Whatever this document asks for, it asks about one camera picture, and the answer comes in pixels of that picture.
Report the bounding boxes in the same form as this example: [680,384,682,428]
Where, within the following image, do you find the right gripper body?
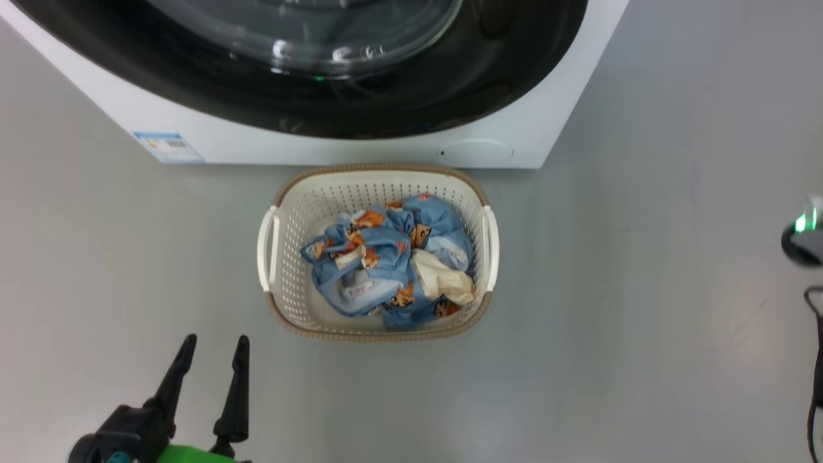
[781,196,823,268]

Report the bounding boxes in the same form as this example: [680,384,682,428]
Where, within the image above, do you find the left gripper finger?
[213,334,250,458]
[143,334,198,426]

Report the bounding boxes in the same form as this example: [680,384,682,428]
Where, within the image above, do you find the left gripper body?
[68,402,251,463]

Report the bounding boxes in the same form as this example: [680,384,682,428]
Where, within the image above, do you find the blue cartoon print garment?
[300,193,478,329]

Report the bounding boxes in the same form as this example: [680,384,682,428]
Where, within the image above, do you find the blue and cream clothes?
[410,248,477,307]

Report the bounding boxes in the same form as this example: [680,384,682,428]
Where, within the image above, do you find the black round glass washer door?
[10,0,589,140]

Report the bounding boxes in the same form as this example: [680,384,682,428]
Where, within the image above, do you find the cream perforated laundry basket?
[257,163,500,342]

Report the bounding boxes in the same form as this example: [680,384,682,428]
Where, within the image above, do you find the white front-load washing machine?
[0,0,631,170]

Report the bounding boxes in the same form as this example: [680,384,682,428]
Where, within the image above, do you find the blue energy label sticker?
[133,132,206,164]

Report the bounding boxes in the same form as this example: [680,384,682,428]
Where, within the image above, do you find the round white filter cover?
[440,140,515,165]

